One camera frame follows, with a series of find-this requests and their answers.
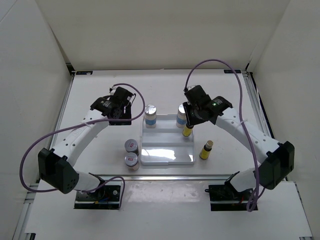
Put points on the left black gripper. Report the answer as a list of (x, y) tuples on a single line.
[(126, 113)]

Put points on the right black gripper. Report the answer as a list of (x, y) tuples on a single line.
[(187, 110)]

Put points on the blue label bead jar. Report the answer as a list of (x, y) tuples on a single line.
[(150, 116), (181, 119)]

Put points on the yellow label bottle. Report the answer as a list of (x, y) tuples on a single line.
[(205, 152), (187, 130)]

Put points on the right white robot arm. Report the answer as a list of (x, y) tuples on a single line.
[(275, 160)]

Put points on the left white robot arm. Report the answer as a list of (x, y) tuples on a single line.
[(56, 166)]

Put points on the dark spice jar red label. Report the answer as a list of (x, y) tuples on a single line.
[(131, 146)]

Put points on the white tiered organizer tray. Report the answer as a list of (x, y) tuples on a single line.
[(165, 145)]

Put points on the tan spice jar red label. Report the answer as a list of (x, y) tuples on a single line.
[(131, 161)]

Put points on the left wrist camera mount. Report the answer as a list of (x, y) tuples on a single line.
[(130, 99)]

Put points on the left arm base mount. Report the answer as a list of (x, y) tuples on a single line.
[(108, 197)]

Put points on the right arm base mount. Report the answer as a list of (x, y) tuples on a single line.
[(225, 198)]

